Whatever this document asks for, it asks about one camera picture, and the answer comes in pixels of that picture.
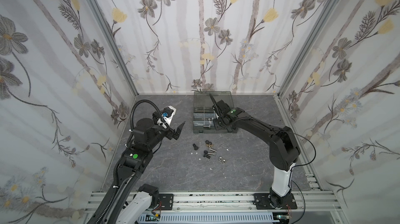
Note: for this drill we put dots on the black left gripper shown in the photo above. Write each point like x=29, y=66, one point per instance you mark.
x=170, y=133

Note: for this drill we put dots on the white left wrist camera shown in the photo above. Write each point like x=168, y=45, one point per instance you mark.
x=167, y=115

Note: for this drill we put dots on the green plastic compartment organizer box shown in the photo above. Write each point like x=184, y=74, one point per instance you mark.
x=203, y=113

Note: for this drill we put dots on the white slotted cable duct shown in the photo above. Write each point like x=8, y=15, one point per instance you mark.
x=208, y=218

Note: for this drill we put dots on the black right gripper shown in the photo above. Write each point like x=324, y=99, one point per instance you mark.
x=221, y=111

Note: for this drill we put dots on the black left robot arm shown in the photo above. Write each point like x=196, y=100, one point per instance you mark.
x=145, y=135

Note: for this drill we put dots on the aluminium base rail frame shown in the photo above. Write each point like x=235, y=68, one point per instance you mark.
x=306, y=207

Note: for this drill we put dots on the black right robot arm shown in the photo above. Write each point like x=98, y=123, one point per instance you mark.
x=284, y=149

